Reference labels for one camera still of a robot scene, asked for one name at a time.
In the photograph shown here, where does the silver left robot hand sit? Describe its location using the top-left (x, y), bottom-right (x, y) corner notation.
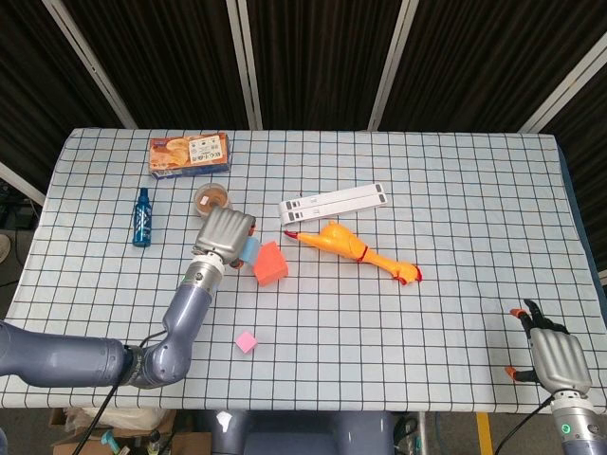
top-left (192, 206), bottom-right (260, 270)

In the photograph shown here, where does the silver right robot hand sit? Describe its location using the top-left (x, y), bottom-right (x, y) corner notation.
top-left (504, 298), bottom-right (594, 394)

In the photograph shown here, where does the light blue foam cube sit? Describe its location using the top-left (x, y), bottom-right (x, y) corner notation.
top-left (236, 236), bottom-right (262, 266)

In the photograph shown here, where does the pink foam cube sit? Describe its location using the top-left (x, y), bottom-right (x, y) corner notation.
top-left (234, 330), bottom-right (260, 355)

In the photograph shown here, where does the orange foam cube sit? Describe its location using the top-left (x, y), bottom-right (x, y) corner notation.
top-left (252, 240), bottom-right (290, 288)

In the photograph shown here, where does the clear jar of rubber bands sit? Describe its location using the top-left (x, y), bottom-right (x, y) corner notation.
top-left (193, 182), bottom-right (233, 219)

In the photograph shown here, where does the blue spray bottle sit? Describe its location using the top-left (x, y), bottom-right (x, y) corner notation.
top-left (132, 187), bottom-right (155, 248)

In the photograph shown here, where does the orange biscuit box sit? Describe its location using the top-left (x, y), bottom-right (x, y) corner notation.
top-left (148, 133), bottom-right (233, 180)

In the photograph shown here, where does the white power strip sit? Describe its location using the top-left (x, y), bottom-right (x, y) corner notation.
top-left (278, 182), bottom-right (391, 227)

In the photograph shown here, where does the yellow rubber chicken toy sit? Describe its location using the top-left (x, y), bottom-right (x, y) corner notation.
top-left (283, 219), bottom-right (423, 286)

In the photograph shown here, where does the metal table leg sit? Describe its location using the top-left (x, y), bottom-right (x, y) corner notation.
top-left (415, 411), bottom-right (431, 455)

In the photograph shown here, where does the checkered light blue tablecloth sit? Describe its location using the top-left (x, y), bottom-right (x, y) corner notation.
top-left (0, 126), bottom-right (607, 414)

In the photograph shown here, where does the white plastic bag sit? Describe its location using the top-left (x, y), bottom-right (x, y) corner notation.
top-left (65, 407), bottom-right (167, 433)

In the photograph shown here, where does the brown cardboard box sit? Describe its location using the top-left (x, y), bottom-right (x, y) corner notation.
top-left (49, 407), bottom-right (212, 455)

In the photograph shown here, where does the blue-grey robot torso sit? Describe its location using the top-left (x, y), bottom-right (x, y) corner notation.
top-left (208, 409), bottom-right (395, 455)

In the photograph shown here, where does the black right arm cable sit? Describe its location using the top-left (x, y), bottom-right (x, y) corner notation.
top-left (492, 396), bottom-right (555, 455)

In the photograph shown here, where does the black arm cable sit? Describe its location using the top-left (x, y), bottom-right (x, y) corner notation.
top-left (492, 396), bottom-right (555, 455)
top-left (73, 331), bottom-right (167, 455)

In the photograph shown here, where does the white partition frame post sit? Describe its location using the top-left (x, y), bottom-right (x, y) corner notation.
top-left (517, 32), bottom-right (607, 134)
top-left (0, 161), bottom-right (47, 206)
top-left (41, 0), bottom-right (138, 130)
top-left (225, 0), bottom-right (264, 130)
top-left (367, 0), bottom-right (418, 132)

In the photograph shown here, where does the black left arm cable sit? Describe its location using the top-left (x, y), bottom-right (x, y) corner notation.
top-left (73, 331), bottom-right (167, 455)

